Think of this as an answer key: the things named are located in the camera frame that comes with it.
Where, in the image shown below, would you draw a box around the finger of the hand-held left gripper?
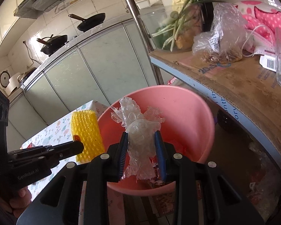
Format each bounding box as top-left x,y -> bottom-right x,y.
8,141 -> 85,169

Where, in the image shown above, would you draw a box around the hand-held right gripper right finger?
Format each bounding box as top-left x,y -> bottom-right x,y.
154,131 -> 265,225

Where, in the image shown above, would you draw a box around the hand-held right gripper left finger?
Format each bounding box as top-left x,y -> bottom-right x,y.
18,132 -> 129,225

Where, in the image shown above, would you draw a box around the yellow foam net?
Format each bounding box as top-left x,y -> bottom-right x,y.
71,110 -> 106,162

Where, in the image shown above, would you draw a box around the clear bubble wrap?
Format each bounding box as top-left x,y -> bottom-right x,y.
111,97 -> 165,181

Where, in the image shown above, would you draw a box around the pink plastic bucket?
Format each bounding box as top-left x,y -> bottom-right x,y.
97,85 -> 215,197

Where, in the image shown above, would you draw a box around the person's left hand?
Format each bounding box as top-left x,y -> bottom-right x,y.
9,187 -> 33,219

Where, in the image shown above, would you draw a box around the floral bear printed tablecloth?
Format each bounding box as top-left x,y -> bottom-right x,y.
21,100 -> 125,225

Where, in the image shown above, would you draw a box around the red printed cardboard box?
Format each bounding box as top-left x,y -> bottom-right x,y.
152,192 -> 179,216

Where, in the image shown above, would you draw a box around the dark jar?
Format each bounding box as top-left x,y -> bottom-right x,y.
217,110 -> 240,132

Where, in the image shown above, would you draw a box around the dark electric cooker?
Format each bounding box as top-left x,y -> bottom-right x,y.
18,67 -> 38,84

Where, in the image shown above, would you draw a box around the white rice cooker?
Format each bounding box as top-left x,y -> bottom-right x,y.
0,71 -> 23,97

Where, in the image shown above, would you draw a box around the grey kitchen cabinet unit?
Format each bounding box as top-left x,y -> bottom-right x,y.
4,12 -> 160,146

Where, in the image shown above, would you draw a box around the brown cardboard sheet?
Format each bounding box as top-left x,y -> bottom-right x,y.
152,49 -> 281,165

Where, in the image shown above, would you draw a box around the black wok with lid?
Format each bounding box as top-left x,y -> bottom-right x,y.
37,35 -> 68,55

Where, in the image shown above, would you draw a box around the crumpled clear plastic bags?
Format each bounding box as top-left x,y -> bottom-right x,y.
246,175 -> 281,216

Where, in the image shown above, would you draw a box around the glass bowl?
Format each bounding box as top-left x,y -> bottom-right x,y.
140,5 -> 202,51

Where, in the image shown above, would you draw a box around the metal shelf rack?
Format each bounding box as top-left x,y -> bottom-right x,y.
117,0 -> 281,193

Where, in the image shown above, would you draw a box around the green scallions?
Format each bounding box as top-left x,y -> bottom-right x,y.
154,0 -> 226,51

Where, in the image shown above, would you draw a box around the black open wok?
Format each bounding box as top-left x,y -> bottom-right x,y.
69,13 -> 106,32

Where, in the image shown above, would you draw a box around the clear plastic bag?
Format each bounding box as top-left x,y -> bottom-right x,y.
192,3 -> 248,63

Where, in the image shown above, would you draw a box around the white barcode box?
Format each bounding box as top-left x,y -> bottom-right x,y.
259,55 -> 278,72

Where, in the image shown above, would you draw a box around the black blender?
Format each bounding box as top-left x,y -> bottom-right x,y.
180,0 -> 216,32

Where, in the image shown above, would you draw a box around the cauliflower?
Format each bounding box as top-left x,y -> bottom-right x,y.
172,0 -> 190,12

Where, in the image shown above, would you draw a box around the pink polka dot plush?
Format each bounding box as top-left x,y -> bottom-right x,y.
233,0 -> 281,52

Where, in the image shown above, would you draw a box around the black power cable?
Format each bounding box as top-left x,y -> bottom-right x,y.
23,41 -> 42,65

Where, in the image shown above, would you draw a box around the thin white cable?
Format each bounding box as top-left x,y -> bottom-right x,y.
240,25 -> 276,58

